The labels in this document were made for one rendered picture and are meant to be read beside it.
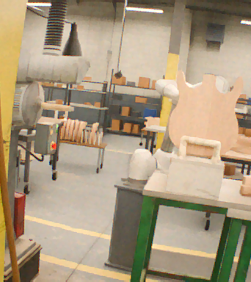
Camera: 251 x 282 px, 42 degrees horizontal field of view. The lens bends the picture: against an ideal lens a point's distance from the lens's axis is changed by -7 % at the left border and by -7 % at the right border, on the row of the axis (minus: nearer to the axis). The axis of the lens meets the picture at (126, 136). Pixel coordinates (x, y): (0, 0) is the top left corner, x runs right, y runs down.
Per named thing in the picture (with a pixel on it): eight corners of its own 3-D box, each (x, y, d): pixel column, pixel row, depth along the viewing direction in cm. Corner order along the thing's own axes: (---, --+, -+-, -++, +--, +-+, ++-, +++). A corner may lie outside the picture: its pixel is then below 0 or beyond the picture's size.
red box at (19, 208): (-14, 230, 224) (-13, 181, 219) (-5, 225, 236) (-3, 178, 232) (16, 239, 219) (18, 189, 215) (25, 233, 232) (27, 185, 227)
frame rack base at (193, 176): (164, 192, 166) (170, 157, 164) (167, 185, 181) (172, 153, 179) (219, 200, 161) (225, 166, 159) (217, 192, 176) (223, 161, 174)
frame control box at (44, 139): (11, 158, 218) (14, 120, 215) (25, 154, 239) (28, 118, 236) (42, 165, 214) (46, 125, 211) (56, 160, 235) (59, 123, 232)
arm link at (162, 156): (144, 170, 278) (168, 170, 287) (153, 180, 264) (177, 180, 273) (169, 77, 253) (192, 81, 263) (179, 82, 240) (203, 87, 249)
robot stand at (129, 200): (115, 252, 292) (125, 178, 283) (144, 260, 283) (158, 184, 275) (103, 264, 266) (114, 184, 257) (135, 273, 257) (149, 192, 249)
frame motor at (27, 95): (-30, 119, 192) (-27, 76, 189) (-7, 117, 219) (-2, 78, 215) (26, 128, 185) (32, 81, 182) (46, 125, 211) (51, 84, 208)
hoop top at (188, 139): (180, 142, 164) (181, 135, 164) (180, 141, 167) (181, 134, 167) (220, 148, 160) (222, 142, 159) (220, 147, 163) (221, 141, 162)
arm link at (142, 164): (124, 174, 269) (128, 146, 267) (144, 175, 277) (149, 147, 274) (133, 180, 255) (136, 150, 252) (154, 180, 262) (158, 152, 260)
